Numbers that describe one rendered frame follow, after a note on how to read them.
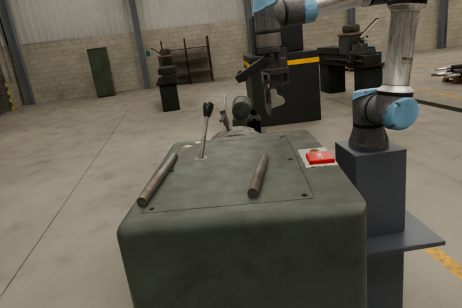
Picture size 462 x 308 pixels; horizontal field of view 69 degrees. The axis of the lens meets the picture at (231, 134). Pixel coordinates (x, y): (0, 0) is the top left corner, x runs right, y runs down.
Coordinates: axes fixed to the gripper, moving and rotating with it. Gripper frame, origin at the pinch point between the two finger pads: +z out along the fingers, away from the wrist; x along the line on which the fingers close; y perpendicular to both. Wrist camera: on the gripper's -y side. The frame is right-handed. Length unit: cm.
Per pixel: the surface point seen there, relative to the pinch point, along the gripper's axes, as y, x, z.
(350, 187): 12.9, -43.2, 7.6
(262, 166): -4.1, -32.6, 5.5
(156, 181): -29.0, -34.9, 5.6
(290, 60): 71, 486, 20
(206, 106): -18.1, -10.6, -6.2
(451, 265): 114, 85, 133
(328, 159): 11.9, -29.4, 6.5
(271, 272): -5, -52, 20
